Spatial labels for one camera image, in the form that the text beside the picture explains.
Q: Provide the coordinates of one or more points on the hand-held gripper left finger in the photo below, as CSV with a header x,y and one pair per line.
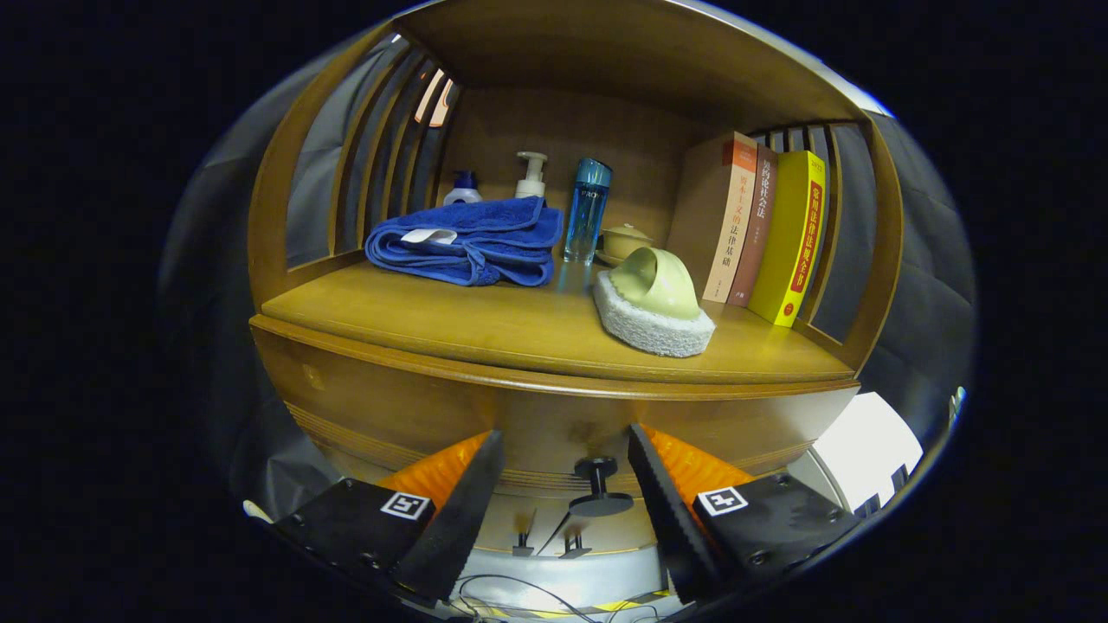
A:
x,y
459,519

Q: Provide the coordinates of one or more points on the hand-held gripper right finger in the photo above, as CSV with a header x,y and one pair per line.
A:
x,y
666,519

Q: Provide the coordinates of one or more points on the black drawer knob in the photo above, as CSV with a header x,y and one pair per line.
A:
x,y
597,502

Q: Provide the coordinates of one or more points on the wooden drawer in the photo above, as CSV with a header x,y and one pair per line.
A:
x,y
415,407

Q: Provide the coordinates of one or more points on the wooden countertop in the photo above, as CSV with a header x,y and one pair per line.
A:
x,y
485,329

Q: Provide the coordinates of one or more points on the wooden cabinet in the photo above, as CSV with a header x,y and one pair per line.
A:
x,y
623,52

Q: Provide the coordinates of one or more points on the yellow black floor tape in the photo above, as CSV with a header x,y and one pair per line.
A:
x,y
625,604

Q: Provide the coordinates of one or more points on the white box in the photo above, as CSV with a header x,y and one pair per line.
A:
x,y
866,441

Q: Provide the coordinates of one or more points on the yellow-green lidded tea cup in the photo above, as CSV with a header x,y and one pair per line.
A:
x,y
623,240

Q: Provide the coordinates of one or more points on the blue folded towel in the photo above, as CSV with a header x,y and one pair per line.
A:
x,y
485,238

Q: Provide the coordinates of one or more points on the brown book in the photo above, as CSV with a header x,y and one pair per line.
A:
x,y
755,234

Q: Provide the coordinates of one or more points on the yellow book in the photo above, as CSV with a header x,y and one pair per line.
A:
x,y
792,242

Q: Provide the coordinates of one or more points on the tall blue glass bottle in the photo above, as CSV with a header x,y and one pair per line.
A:
x,y
587,216

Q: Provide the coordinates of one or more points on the beige book orange spine top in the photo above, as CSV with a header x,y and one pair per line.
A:
x,y
705,208

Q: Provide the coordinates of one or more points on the small white bottle blue cap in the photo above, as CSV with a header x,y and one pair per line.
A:
x,y
463,195

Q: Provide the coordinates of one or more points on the white pump bottle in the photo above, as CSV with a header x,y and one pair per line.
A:
x,y
531,183

